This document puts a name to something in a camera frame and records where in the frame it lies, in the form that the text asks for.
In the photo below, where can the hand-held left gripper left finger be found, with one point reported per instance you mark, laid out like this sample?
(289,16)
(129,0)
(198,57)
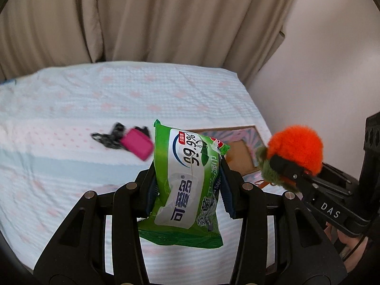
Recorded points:
(149,196)

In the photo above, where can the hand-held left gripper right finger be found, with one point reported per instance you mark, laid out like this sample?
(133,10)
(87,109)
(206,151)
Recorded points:
(228,196)

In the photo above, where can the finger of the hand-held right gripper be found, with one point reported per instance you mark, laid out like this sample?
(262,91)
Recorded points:
(289,170)

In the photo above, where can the orange fluffy plush toy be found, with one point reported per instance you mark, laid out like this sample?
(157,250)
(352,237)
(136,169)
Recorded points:
(292,151)

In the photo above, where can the green wet wipes packet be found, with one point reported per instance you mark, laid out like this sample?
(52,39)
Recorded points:
(184,181)

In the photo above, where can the cardboard box with patterned flaps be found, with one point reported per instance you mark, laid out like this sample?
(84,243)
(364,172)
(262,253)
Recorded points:
(239,151)

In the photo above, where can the person's right hand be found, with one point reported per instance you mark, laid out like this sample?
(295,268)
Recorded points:
(344,240)

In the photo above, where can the light blue bed sheet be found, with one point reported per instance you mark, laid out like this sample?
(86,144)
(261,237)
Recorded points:
(89,118)

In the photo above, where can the beige curtain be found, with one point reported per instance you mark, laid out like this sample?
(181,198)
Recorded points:
(142,20)

